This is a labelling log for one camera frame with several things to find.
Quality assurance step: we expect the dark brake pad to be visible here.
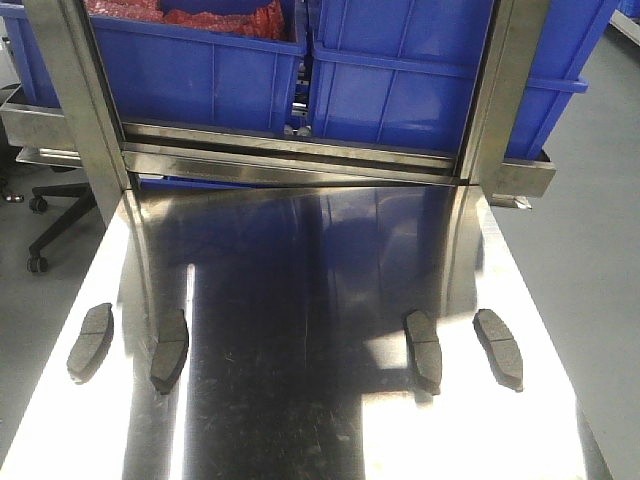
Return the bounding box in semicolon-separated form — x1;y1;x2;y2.
66;303;114;384
473;309;524;392
405;310;443;395
149;309;189;395

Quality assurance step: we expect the right blue plastic bin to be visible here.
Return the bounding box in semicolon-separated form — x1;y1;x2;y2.
308;1;617;160

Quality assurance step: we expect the blue plastic bin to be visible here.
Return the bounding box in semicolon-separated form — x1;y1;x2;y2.
308;1;617;160
91;1;307;133

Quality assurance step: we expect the red bubble wrap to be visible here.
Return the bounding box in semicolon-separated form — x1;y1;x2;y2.
84;1;287;40

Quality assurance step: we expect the left blue plastic bin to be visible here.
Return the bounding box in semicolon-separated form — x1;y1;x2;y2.
91;1;307;133

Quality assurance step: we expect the black office chair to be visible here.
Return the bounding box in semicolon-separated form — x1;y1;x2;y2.
1;83;97;274

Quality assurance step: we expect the far-left blue bin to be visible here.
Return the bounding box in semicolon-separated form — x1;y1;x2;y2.
1;1;60;108

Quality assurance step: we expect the stainless steel rack frame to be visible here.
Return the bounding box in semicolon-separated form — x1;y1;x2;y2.
2;1;555;220

